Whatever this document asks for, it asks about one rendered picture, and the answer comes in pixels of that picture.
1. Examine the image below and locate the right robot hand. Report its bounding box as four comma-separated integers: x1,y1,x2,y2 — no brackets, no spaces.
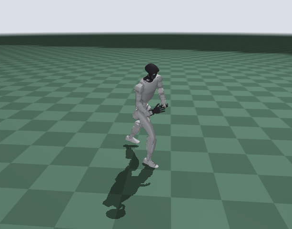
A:
149,104,165,116

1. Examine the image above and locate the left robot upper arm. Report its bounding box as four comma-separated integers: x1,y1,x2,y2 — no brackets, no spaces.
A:
156,74,163,94

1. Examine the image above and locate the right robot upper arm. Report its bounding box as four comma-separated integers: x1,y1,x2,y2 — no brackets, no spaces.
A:
134,83,144,106

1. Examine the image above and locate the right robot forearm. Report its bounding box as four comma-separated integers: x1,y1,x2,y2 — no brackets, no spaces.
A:
137,103,153,117

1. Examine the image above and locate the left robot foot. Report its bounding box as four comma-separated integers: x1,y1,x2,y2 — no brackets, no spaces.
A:
125,135,140,144

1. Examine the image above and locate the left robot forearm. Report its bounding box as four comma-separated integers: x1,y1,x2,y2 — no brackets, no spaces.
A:
159,89,166,108

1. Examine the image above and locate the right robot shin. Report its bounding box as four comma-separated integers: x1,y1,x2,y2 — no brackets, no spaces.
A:
146,136,157,162

